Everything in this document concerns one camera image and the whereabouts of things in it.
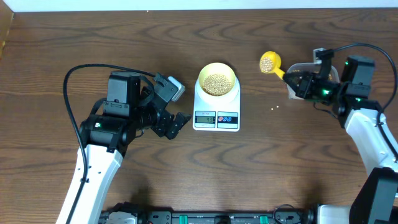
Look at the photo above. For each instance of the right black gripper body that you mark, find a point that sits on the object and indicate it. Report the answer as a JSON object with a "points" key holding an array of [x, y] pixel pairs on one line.
{"points": [[323, 89]]}

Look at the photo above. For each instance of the soybeans in bowl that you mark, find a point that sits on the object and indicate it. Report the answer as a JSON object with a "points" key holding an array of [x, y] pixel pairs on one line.
{"points": [[217, 84]]}

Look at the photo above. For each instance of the yellow measuring scoop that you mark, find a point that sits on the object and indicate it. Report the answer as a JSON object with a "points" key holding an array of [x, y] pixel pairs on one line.
{"points": [[270, 63]]}

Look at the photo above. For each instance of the white digital kitchen scale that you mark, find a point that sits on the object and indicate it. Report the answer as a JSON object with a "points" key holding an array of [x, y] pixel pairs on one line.
{"points": [[217, 113]]}

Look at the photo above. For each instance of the pale yellow bowl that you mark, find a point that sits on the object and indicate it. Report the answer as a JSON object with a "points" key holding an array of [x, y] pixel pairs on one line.
{"points": [[219, 68]]}

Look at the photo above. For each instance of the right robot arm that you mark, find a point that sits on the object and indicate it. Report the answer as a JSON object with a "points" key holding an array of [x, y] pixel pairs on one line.
{"points": [[365, 123]]}

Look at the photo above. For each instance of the clear plastic container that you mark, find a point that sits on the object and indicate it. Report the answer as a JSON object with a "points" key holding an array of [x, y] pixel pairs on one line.
{"points": [[292, 93]]}

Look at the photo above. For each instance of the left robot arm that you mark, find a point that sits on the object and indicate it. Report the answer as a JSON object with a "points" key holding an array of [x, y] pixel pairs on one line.
{"points": [[133, 104]]}

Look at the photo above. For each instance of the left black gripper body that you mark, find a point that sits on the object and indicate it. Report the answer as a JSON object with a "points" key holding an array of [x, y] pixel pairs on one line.
{"points": [[165, 121]]}

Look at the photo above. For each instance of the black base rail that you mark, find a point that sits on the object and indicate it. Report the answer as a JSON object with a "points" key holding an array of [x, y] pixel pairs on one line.
{"points": [[130, 213]]}

